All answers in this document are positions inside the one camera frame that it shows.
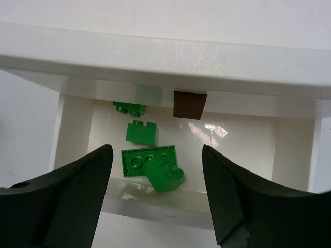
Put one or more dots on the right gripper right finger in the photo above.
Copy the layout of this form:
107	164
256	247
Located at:
250	211

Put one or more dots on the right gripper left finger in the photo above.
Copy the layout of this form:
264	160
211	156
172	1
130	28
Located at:
60	208

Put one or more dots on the white drawer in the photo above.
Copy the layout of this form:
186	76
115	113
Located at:
279	149

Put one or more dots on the green square lego brick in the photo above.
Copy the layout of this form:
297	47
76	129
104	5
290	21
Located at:
164	174

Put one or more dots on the green lego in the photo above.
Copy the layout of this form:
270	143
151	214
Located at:
134	160

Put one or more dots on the brown top drawer tab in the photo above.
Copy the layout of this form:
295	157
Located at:
188	105

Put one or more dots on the white three-drawer cabinet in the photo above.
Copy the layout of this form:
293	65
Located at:
265	58

